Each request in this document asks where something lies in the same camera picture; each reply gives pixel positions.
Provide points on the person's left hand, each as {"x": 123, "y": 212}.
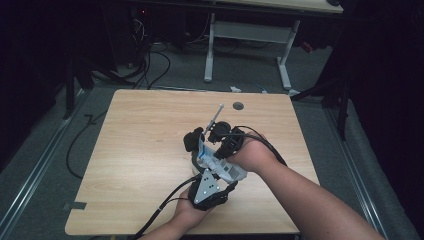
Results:
{"x": 188, "y": 211}

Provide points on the clear jar with black lid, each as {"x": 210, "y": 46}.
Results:
{"x": 192, "y": 140}

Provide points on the black metal stand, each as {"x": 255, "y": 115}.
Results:
{"x": 342, "y": 116}
{"x": 69, "y": 96}

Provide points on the metal floor rail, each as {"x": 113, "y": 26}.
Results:
{"x": 40, "y": 166}
{"x": 353, "y": 160}

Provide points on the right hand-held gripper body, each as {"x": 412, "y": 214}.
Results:
{"x": 231, "y": 138}

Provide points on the white scrap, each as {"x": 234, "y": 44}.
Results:
{"x": 235, "y": 89}

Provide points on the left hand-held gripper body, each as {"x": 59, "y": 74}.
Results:
{"x": 206, "y": 190}

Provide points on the desk with white legs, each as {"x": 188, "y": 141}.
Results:
{"x": 248, "y": 31}

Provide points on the grey tape piece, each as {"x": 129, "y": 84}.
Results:
{"x": 75, "y": 206}

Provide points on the person's right hand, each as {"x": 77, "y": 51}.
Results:
{"x": 255, "y": 155}

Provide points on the small red object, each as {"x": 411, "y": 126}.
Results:
{"x": 307, "y": 47}

